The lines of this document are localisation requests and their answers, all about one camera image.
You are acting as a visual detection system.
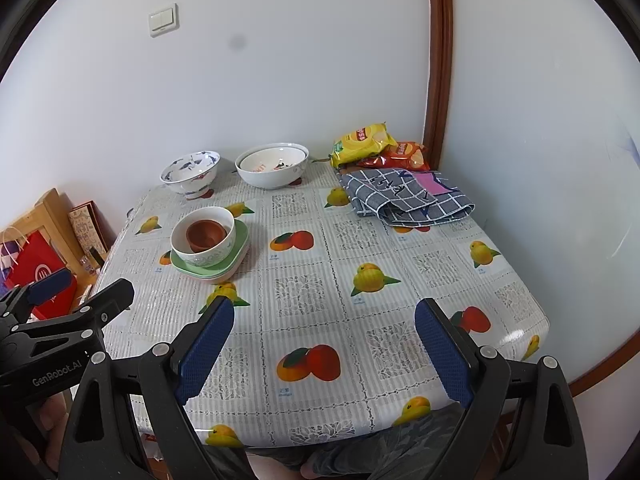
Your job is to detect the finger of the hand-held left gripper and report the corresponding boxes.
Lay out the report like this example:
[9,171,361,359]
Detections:
[0,267,73,323]
[10,278,136,350]

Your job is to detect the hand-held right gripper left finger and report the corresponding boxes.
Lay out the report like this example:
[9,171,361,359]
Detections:
[59,296,236,480]

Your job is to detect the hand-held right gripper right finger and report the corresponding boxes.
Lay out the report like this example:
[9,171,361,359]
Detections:
[414,298,590,480]

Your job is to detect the pink square plate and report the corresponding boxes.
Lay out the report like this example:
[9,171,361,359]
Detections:
[200,247,251,283]

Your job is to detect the white bowl with grey pattern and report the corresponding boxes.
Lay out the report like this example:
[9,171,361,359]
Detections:
[170,206,236,267]

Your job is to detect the small brown bowl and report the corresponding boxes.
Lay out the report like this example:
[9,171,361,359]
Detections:
[186,219,229,253]

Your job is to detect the green square plate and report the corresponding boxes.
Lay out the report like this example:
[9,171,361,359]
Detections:
[170,220,251,281]

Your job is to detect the person's left hand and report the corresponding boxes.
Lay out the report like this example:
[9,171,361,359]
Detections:
[37,395,70,433]

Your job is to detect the red paper bag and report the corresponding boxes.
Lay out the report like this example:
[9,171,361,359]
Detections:
[0,227,78,321]

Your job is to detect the purple bag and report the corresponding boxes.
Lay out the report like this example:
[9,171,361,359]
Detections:
[0,240,23,286]

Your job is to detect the patterned brown box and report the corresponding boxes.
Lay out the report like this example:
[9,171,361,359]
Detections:
[68,200,111,266]

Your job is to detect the fruit print tablecloth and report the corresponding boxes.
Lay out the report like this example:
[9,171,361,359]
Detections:
[92,157,551,448]

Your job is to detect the blue patterned footed bowl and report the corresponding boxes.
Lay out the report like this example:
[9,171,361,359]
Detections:
[160,150,221,199]

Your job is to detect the grey checked cloth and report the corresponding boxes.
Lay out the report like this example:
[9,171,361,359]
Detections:
[339,167,476,231]

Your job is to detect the brown wooden baseboard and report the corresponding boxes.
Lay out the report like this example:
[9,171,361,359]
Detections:
[570,332,640,398]

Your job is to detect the large white bowl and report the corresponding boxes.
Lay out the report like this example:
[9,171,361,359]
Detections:
[235,143,309,190]

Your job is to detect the white bowl with red print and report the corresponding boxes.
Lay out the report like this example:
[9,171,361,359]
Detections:
[238,146,307,173]

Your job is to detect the red chip bag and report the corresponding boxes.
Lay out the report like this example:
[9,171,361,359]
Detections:
[357,141,431,172]

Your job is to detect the yellow chip bag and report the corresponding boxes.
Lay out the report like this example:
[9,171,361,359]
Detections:
[329,122,396,169]

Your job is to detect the white light switch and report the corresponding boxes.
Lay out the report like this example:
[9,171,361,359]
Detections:
[148,3,179,37]

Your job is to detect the brown wooden door frame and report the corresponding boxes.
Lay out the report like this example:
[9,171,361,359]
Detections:
[422,0,454,171]

